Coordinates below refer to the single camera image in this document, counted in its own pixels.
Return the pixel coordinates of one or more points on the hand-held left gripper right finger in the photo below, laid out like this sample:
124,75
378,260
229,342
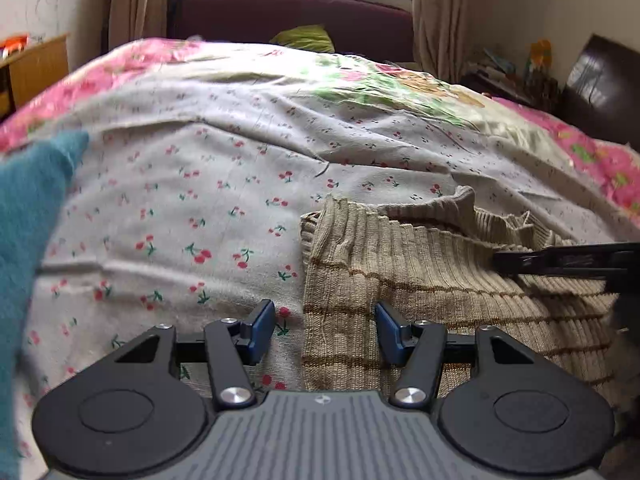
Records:
387,331

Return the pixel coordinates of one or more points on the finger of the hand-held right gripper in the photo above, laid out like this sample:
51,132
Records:
560,260

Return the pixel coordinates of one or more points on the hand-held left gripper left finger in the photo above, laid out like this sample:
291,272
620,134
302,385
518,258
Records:
262,329

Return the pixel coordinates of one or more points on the beige striped ribbed sweater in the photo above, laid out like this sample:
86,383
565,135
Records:
430,272

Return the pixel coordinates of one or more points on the pink floral quilt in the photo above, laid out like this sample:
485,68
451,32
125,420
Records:
597,155

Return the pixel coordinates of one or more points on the cherry print bed sheet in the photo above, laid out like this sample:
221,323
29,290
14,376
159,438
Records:
200,170

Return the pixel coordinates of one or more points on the dark brown leather chair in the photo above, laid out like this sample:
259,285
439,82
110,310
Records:
600,85

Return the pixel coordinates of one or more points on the cluttered side table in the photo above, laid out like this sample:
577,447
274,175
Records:
510,82

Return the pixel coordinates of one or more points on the yellow toy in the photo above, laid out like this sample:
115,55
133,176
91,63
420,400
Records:
541,52

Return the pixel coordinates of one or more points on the blue knit sweater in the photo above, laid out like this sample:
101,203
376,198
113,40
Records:
25,240

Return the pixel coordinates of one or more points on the beige curtain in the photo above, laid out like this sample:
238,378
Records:
140,0
442,15

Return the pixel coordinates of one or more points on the green pillow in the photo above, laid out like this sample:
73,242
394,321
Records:
305,37

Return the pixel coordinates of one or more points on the maroon headboard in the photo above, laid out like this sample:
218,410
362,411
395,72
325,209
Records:
280,15

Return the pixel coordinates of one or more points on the wooden side cabinet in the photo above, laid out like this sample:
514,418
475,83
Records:
40,75

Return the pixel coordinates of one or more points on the orange box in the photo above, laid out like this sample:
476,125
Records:
14,45

